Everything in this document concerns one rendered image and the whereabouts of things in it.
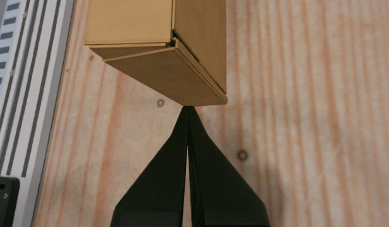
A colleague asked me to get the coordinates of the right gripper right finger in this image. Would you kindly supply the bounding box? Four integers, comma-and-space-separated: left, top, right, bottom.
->
188, 105, 271, 227

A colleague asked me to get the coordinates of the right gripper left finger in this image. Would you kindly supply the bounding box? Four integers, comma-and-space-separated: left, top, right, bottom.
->
110, 106, 189, 227

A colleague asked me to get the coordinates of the grey aluminium extrusion bar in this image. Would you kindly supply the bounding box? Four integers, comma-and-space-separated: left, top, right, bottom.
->
1, 0, 75, 227

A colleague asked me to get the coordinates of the brown cardboard box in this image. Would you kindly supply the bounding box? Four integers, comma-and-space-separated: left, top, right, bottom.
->
83, 0, 228, 107

